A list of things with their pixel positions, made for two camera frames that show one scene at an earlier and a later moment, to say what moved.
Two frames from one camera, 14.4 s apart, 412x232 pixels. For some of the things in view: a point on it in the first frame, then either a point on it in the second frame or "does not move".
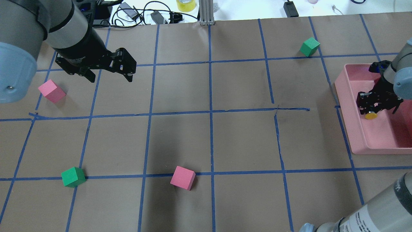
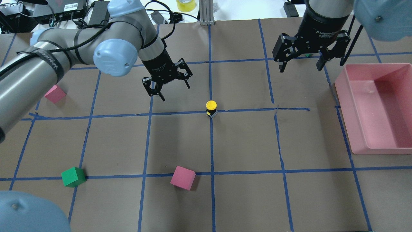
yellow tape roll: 186,5 does not move
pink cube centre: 183,177 does not move
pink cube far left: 52,91 does not move
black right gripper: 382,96 → 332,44
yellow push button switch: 371,115 → 211,106
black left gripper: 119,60 → 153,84
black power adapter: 290,9 does not move
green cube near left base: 73,177 does not move
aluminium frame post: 206,9 does not move
